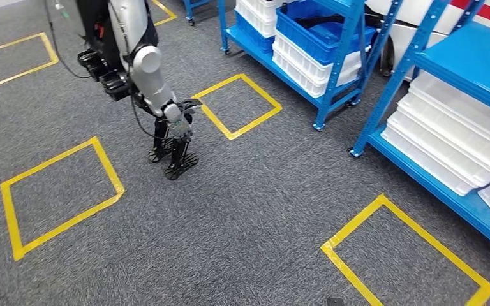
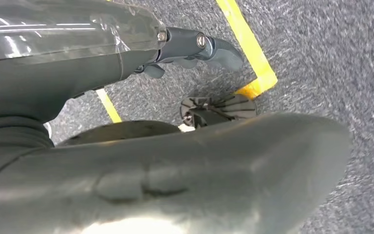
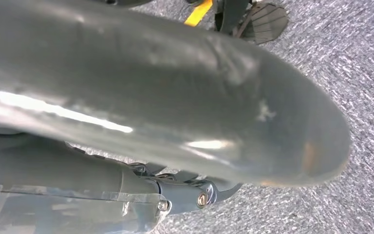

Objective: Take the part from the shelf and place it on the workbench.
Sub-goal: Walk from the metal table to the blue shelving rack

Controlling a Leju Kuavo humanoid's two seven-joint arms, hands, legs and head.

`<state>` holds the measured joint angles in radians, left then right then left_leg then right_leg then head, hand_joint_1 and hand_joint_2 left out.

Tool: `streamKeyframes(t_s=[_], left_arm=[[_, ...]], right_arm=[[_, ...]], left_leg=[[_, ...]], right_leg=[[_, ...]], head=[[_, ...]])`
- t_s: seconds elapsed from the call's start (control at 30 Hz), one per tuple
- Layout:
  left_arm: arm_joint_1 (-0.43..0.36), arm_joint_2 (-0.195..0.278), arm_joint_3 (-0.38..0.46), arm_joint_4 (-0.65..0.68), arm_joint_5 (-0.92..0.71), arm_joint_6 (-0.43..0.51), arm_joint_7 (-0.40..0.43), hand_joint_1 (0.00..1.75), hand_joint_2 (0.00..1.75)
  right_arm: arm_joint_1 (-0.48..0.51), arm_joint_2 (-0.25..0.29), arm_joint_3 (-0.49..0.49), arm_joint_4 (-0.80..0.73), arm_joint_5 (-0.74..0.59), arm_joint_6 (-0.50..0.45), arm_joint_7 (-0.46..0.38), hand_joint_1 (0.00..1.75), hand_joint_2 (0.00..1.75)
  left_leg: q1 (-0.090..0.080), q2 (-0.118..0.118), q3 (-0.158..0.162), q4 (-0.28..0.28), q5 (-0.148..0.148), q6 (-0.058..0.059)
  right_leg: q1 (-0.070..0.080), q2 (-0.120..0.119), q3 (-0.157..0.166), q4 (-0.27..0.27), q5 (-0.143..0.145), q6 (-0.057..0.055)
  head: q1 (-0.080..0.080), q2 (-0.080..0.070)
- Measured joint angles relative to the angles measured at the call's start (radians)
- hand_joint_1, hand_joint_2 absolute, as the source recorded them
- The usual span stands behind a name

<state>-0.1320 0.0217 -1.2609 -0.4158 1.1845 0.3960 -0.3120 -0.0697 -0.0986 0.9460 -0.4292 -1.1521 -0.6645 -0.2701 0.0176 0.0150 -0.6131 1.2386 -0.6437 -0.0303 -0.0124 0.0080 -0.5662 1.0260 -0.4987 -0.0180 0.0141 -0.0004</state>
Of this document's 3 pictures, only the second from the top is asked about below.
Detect dark robot body shell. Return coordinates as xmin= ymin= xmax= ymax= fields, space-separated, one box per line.
xmin=57 ymin=120 xmax=181 ymax=148

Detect yellow floor tape square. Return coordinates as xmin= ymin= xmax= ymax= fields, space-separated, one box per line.
xmin=95 ymin=0 xmax=279 ymax=124

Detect black robot foot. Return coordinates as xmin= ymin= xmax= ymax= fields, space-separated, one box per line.
xmin=180 ymin=94 xmax=257 ymax=129

